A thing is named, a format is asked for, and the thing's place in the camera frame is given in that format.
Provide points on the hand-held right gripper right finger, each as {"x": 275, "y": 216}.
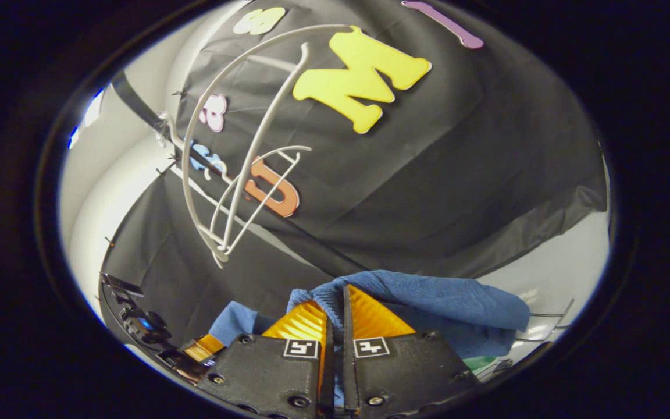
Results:
{"x": 410, "y": 372}

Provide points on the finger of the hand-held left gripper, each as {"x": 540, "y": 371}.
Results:
{"x": 201, "y": 348}

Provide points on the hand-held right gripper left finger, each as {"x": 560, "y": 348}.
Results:
{"x": 265, "y": 372}

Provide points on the blue shirt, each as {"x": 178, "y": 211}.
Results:
{"x": 439, "y": 302}

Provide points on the black backdrop cloth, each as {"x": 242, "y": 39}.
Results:
{"x": 457, "y": 174}

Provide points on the ceiling light panel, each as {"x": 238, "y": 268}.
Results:
{"x": 88, "y": 116}

